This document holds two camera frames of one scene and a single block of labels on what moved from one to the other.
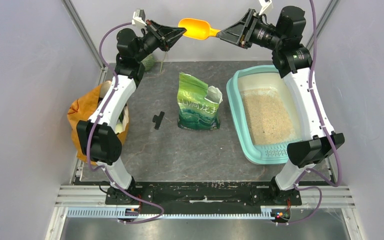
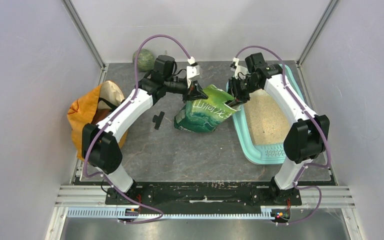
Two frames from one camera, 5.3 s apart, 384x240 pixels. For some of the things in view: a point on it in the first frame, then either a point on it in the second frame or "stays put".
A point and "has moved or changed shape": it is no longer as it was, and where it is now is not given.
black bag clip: [158, 119] stays put
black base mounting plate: [201, 194] stays put
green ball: [148, 62] stays put
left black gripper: [172, 34] -> [195, 92]
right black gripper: [240, 33] -> [233, 90]
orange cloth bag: [82, 109] stays put
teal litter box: [264, 113] stays put
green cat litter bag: [198, 104] has moved or changed shape
